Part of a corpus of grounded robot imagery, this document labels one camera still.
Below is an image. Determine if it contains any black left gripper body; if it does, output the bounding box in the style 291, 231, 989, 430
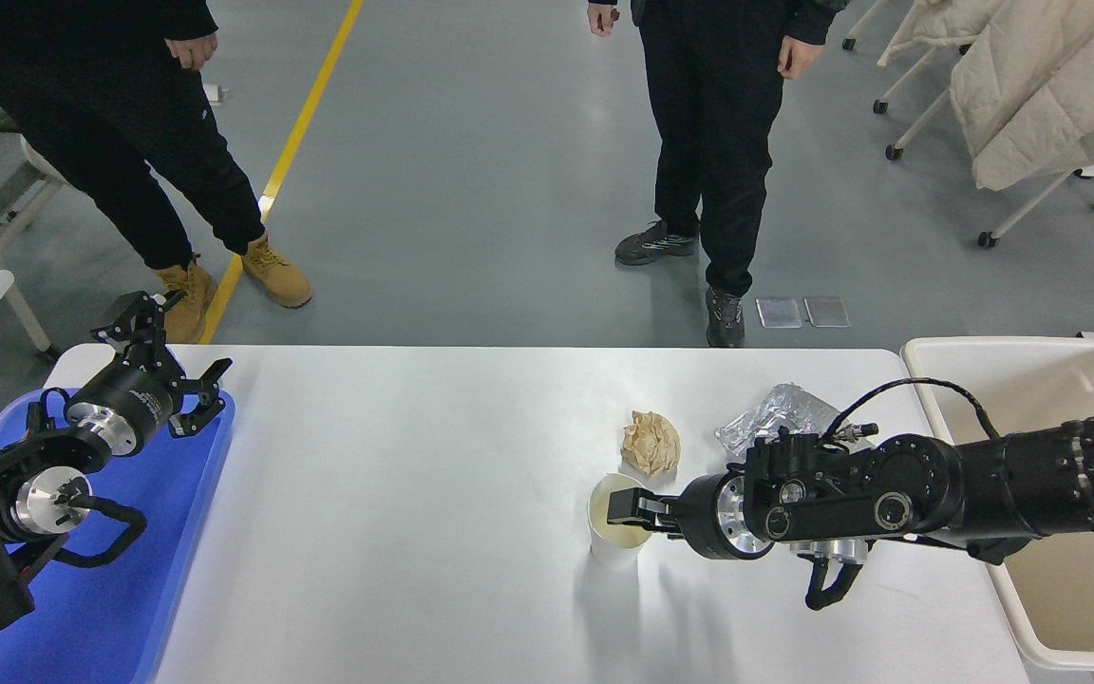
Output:
82, 363, 179, 443

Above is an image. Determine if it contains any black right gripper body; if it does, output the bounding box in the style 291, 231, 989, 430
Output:
676, 473, 730, 561

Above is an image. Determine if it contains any white paper cup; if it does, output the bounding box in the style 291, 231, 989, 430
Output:
587, 473, 658, 571

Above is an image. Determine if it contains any tan paper ball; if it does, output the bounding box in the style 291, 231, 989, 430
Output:
620, 410, 682, 479

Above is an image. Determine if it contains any silver foil tray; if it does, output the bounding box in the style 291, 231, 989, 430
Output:
715, 383, 854, 463

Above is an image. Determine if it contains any person's hand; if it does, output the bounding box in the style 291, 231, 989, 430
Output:
165, 33, 219, 72

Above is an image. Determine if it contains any person's left hand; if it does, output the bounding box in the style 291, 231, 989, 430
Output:
779, 36, 823, 81

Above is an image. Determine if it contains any blue plastic tray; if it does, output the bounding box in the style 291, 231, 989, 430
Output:
0, 388, 236, 684

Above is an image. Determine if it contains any silver floor plate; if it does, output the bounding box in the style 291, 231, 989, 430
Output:
803, 295, 851, 329
756, 297, 802, 330

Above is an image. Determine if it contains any person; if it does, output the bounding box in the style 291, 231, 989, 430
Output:
0, 0, 312, 345
588, 0, 852, 349

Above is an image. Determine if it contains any large pale plastic bin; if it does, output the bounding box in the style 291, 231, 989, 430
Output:
900, 335, 1094, 677

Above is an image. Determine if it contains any small cream quilted coat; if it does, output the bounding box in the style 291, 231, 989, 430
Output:
877, 0, 1006, 67

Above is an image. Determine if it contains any large cream quilted coat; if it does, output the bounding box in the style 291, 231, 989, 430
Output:
949, 0, 1094, 191

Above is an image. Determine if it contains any white frame caster chair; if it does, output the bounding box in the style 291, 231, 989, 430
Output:
885, 85, 1094, 250
841, 0, 952, 115

